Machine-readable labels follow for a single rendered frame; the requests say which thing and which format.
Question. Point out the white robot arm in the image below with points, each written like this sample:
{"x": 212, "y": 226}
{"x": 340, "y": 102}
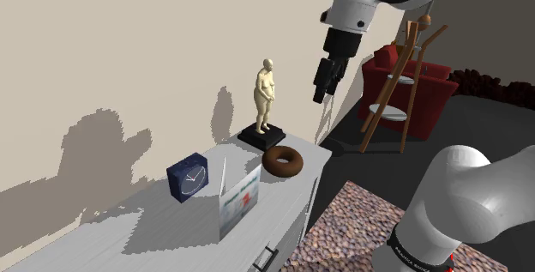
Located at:
{"x": 455, "y": 204}

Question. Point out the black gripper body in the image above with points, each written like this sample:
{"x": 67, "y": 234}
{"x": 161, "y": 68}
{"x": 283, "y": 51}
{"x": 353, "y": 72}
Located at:
{"x": 342, "y": 43}

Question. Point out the patterned brown robot stand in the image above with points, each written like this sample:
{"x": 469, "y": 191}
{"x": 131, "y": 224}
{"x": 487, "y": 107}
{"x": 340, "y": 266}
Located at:
{"x": 355, "y": 225}

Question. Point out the open white printed box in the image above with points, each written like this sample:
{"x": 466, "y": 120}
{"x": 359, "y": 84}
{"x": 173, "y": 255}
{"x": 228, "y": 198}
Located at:
{"x": 238, "y": 204}

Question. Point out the red armchair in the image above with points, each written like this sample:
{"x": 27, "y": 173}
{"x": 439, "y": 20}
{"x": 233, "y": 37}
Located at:
{"x": 430, "y": 103}

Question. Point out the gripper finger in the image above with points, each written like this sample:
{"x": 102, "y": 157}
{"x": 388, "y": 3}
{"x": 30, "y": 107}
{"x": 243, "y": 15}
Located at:
{"x": 338, "y": 74}
{"x": 321, "y": 83}

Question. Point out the white chest of drawers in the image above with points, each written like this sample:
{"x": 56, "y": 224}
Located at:
{"x": 167, "y": 233}

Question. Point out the dark blue cube clock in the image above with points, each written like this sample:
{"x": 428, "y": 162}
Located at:
{"x": 184, "y": 179}

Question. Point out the brown doughnut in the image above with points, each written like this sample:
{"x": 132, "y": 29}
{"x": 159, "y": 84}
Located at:
{"x": 274, "y": 166}

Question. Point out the wooden ladder shelf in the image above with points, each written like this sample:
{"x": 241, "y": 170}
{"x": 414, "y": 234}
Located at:
{"x": 407, "y": 53}

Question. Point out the beige figure on black base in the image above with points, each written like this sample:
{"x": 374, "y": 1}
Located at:
{"x": 264, "y": 95}

